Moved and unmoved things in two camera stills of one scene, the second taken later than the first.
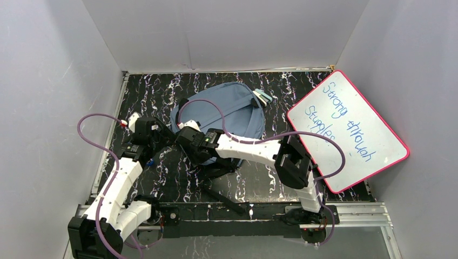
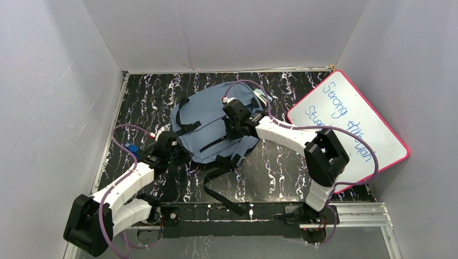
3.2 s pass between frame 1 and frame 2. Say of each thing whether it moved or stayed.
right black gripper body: moved
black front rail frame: stayed
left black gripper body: moved
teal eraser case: stayed
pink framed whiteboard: stayed
